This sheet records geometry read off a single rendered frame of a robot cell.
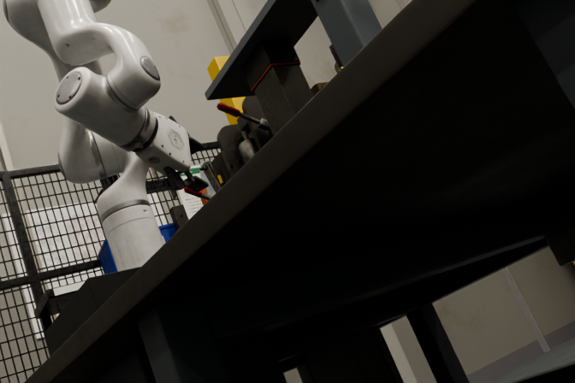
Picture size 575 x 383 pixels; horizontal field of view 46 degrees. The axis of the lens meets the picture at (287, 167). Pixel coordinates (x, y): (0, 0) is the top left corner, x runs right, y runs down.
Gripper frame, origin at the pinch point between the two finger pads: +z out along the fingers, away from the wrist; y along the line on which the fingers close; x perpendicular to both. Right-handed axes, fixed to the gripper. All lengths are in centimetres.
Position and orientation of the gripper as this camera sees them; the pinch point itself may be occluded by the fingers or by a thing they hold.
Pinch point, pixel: (197, 167)
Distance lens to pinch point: 132.1
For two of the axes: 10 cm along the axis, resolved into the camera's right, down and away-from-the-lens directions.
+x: -8.2, 4.4, 3.7
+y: -1.8, -8.0, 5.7
